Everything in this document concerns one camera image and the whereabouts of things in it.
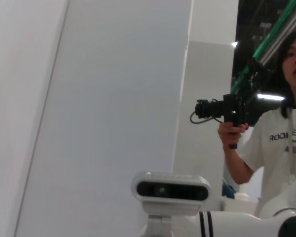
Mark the person's hand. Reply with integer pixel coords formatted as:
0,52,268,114
217,121,250,149

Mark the person's bare forearm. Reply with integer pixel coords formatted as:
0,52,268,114
222,145,266,186

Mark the person in white t-shirt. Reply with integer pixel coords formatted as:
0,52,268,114
239,31,296,216

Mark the blue background object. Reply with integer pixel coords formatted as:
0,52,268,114
222,181,237,198

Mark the black handheld video camera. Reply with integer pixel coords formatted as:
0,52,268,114
189,59,285,150

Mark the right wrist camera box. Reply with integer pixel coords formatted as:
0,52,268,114
131,170,212,217

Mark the aluminium frame with green stripe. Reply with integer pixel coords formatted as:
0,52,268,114
230,0,296,92

